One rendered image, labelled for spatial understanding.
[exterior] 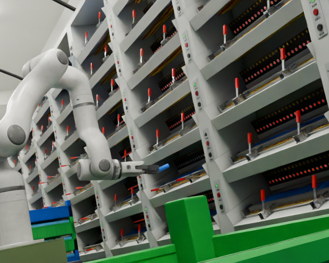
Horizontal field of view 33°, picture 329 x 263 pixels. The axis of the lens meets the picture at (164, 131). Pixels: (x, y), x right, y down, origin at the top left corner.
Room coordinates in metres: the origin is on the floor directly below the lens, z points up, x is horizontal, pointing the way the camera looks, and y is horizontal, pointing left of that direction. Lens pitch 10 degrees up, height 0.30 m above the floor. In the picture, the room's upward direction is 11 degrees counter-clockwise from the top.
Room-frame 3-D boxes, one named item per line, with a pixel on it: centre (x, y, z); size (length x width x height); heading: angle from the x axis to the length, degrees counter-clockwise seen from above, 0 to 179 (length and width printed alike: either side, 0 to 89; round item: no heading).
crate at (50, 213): (2.69, 0.69, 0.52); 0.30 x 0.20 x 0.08; 132
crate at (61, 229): (2.69, 0.69, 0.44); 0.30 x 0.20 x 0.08; 132
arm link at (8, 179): (1.93, 0.59, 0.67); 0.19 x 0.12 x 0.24; 50
